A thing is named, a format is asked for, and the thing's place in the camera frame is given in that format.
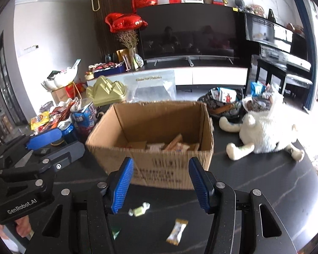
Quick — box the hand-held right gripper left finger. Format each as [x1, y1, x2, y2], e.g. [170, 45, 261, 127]
[25, 157, 134, 254]

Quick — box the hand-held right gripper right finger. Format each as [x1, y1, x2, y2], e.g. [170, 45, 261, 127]
[189, 157, 290, 254]

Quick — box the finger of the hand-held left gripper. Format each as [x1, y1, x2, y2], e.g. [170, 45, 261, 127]
[0, 127, 63, 162]
[0, 141, 86, 188]

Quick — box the green white candy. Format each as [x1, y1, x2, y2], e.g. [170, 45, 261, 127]
[128, 202, 151, 217]

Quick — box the brown cardboard box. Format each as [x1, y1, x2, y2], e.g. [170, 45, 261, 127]
[85, 101, 215, 190]

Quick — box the gold white snack packet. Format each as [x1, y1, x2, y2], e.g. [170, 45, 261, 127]
[166, 219, 188, 244]

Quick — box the yellow orange snack packet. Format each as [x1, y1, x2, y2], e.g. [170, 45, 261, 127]
[163, 134, 184, 151]

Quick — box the white red snack packet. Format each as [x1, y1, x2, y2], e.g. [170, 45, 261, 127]
[146, 143, 166, 152]

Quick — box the pile of snacks in bowl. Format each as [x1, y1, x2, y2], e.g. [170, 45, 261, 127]
[29, 101, 82, 135]

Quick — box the blue tray of snacks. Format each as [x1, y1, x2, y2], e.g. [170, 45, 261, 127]
[86, 62, 126, 78]

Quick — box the person's left hand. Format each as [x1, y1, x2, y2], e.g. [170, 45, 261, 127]
[14, 215, 33, 240]

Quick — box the blue drink can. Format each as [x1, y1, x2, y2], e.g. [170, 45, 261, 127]
[59, 123, 78, 143]

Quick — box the grey trash bin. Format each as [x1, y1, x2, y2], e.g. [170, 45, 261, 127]
[40, 101, 55, 113]

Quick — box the blue snack carton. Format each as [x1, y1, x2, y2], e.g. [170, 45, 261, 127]
[73, 103, 98, 134]

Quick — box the open cardboard box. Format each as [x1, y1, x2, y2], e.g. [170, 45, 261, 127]
[52, 88, 69, 104]

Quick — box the red box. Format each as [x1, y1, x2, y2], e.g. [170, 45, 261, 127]
[65, 83, 77, 98]

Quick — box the small white lotus bowl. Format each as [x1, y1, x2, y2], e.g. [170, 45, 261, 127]
[41, 66, 78, 90]

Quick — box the black glass door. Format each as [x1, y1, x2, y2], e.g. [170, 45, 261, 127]
[0, 32, 28, 138]

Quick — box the gold mountain-shaped box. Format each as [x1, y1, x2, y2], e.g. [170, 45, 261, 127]
[86, 76, 128, 107]

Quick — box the patterned snack basket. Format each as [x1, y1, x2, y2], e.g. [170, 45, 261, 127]
[199, 87, 244, 118]

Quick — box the white plush toy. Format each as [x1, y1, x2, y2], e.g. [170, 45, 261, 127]
[219, 85, 305, 162]

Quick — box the clear plastic bag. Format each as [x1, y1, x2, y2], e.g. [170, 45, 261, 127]
[123, 70, 177, 103]

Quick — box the white tv cabinet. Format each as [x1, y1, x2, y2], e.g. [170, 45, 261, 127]
[86, 65, 248, 88]

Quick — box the glass vase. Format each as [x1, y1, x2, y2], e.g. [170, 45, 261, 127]
[127, 48, 137, 70]

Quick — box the blue snack bag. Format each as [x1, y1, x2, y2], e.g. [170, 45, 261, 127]
[250, 81, 267, 97]

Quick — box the dried flower bunch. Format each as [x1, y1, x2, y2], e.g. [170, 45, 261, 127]
[117, 30, 139, 49]

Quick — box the red heart balloon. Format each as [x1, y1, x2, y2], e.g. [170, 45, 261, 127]
[114, 16, 148, 32]
[132, 0, 159, 10]
[105, 13, 128, 33]

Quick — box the piano bench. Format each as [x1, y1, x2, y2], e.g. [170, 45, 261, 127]
[283, 73, 314, 96]

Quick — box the black television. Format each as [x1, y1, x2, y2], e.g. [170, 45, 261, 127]
[136, 3, 240, 64]

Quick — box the black piano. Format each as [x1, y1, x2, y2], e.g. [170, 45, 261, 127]
[238, 12, 314, 85]

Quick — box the blue curtain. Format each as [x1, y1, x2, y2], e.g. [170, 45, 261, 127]
[291, 0, 318, 112]

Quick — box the small doll toy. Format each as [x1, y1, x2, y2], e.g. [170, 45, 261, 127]
[248, 4, 265, 16]

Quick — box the wall switch panel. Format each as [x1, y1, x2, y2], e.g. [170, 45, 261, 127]
[18, 44, 39, 56]

